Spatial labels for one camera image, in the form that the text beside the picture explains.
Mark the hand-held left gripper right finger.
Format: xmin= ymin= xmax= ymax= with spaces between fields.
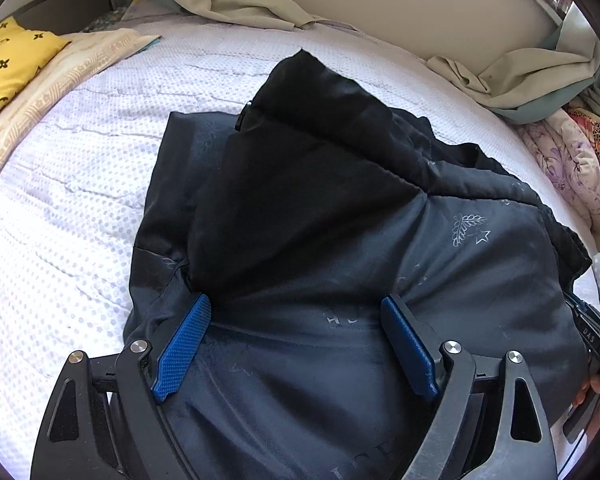
xmin=380 ymin=295 xmax=558 ymax=480

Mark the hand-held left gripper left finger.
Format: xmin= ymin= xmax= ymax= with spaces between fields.
xmin=30 ymin=294 xmax=213 ymax=480

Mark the dark navy buttoned jacket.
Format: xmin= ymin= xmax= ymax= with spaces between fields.
xmin=122 ymin=47 xmax=600 ymax=480

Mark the person's right hand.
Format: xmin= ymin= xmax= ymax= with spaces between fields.
xmin=572 ymin=374 xmax=600 ymax=411

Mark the white quilted bed cover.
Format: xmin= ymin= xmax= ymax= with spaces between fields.
xmin=0 ymin=12 xmax=600 ymax=466

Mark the pink floral quilt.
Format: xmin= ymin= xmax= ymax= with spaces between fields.
xmin=515 ymin=107 xmax=600 ymax=234

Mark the leopard print blanket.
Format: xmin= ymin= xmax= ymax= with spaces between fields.
xmin=567 ymin=105 xmax=600 ymax=187

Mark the cream textured blanket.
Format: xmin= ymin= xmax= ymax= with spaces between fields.
xmin=0 ymin=27 xmax=162 ymax=206

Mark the yellow patterned pillow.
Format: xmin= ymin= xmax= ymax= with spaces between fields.
xmin=0 ymin=16 xmax=73 ymax=131

